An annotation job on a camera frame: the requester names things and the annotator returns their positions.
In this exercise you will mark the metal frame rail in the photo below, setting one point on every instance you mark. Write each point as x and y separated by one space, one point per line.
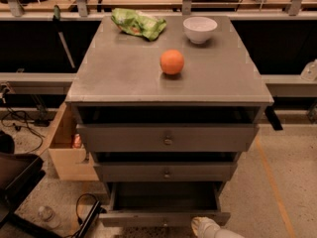
59 83

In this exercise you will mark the grey bottom drawer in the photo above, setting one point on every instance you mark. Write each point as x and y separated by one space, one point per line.
162 204

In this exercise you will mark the clear plastic bottle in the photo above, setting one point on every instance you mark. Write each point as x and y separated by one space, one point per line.
49 218

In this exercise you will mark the green handled tool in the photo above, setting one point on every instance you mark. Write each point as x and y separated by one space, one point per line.
56 20

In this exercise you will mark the grey drawer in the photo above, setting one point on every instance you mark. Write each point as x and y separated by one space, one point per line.
146 138
165 171
162 204

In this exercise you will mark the grey top drawer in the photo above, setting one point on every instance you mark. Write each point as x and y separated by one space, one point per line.
146 138

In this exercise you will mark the wooden box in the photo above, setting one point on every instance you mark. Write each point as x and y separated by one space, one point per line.
69 163

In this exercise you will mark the orange fruit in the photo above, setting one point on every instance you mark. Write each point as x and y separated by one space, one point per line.
171 62

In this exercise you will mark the white bowl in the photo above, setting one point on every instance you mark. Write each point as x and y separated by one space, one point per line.
199 29

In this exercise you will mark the black office chair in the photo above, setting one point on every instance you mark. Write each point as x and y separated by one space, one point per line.
19 174

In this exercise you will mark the green chip bag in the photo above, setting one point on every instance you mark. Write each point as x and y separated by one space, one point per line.
137 23

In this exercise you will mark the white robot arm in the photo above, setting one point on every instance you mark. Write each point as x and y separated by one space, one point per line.
224 233

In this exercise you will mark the grey drawer cabinet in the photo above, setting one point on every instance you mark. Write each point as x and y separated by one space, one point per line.
120 82

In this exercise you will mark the grey middle drawer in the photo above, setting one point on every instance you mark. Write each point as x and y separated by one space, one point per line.
165 171

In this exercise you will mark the red can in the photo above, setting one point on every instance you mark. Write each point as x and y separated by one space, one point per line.
76 142

